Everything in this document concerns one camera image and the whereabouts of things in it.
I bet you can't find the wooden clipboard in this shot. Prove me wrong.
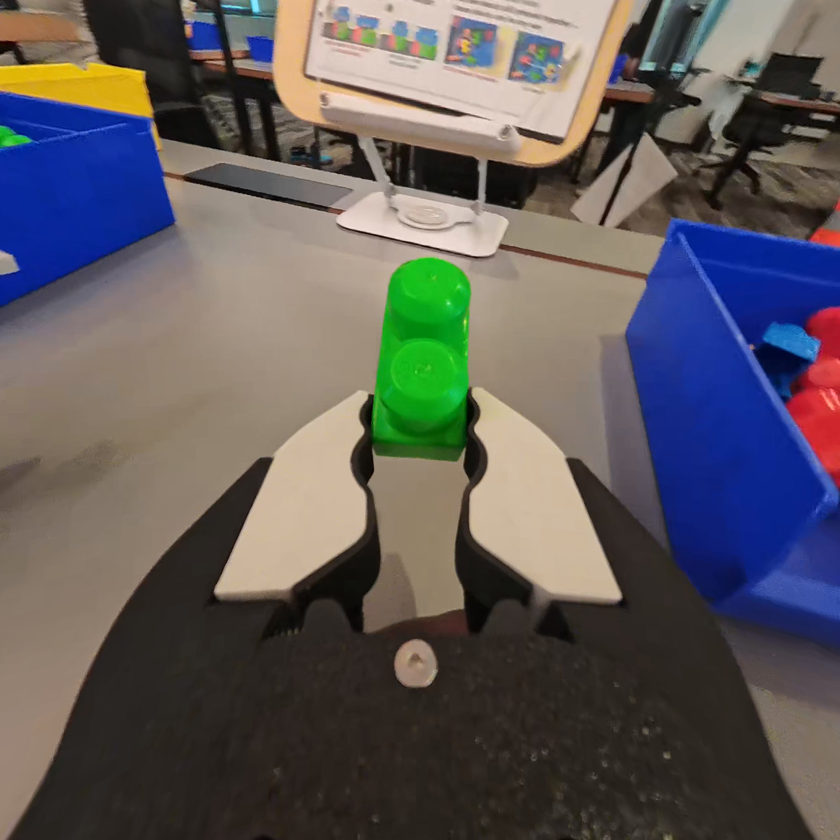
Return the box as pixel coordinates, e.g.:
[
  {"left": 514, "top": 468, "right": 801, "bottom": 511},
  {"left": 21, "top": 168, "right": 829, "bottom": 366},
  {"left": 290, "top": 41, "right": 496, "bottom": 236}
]
[{"left": 273, "top": 0, "right": 634, "bottom": 168}]

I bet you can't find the black office chair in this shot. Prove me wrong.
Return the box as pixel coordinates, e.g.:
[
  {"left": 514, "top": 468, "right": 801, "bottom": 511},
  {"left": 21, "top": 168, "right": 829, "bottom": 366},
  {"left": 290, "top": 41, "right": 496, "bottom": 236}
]
[
  {"left": 709, "top": 53, "right": 828, "bottom": 211},
  {"left": 86, "top": 0, "right": 220, "bottom": 148}
]

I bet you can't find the green double toy block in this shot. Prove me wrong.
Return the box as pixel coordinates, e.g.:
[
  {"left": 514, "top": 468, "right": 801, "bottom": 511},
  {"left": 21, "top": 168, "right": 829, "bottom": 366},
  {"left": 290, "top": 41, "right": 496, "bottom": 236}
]
[{"left": 371, "top": 259, "right": 473, "bottom": 460}]

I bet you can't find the blue plastic bin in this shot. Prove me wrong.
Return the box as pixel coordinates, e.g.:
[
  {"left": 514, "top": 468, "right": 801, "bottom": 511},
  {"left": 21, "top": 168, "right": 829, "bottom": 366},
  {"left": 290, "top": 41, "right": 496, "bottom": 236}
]
[
  {"left": 625, "top": 220, "right": 840, "bottom": 644},
  {"left": 0, "top": 90, "right": 175, "bottom": 309}
]

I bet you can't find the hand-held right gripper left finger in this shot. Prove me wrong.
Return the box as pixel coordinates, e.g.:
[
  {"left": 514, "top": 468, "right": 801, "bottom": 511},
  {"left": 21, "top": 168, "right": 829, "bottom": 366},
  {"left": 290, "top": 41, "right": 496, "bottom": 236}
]
[{"left": 214, "top": 390, "right": 382, "bottom": 605}]

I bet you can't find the white document stand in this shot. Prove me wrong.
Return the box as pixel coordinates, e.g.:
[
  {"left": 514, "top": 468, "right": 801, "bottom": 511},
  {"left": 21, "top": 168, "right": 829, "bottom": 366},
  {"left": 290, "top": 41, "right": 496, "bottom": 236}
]
[{"left": 319, "top": 90, "right": 522, "bottom": 257}]

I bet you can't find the black inset table panel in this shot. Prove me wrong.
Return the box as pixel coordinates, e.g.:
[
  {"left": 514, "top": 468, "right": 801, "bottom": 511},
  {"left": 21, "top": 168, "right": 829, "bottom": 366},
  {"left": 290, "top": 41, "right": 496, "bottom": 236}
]
[{"left": 184, "top": 163, "right": 355, "bottom": 208}]

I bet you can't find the white folded sign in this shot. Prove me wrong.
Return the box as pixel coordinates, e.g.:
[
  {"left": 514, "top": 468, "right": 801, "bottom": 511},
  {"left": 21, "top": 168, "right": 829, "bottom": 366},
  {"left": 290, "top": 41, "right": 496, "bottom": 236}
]
[{"left": 571, "top": 132, "right": 679, "bottom": 228}]

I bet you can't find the red double toy block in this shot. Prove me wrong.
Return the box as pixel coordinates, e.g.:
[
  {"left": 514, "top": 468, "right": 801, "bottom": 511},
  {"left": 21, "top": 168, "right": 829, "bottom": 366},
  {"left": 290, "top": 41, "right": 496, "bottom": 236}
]
[{"left": 788, "top": 365, "right": 840, "bottom": 480}]

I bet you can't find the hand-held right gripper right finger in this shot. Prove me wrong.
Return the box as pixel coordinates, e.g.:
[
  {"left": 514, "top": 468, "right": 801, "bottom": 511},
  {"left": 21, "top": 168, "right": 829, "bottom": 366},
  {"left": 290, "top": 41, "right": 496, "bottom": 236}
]
[{"left": 456, "top": 388, "right": 624, "bottom": 605}]

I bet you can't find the printed instruction sheet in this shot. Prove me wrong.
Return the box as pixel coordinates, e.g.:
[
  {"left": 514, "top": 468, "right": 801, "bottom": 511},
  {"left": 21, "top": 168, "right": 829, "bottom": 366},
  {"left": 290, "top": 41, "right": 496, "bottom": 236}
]
[{"left": 305, "top": 0, "right": 618, "bottom": 141}]

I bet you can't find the yellow plastic bin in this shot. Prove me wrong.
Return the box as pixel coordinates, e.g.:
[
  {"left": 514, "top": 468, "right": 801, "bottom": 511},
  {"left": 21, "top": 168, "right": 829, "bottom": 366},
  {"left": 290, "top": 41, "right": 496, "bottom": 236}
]
[{"left": 0, "top": 63, "right": 158, "bottom": 122}]

